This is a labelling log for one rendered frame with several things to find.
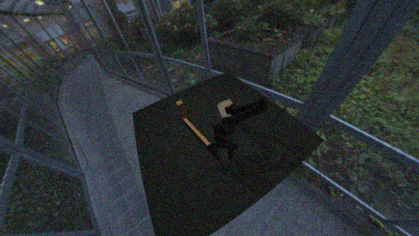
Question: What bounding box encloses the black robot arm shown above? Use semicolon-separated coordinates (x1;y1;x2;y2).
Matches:
212;97;269;144

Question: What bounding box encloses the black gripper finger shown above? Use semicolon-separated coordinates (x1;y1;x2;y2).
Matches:
227;150;234;161
211;148;219;160

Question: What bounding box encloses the brown wooden post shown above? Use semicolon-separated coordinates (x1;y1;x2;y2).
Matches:
176;100;188;118

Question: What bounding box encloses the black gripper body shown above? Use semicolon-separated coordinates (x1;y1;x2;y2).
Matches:
208;135;238;150

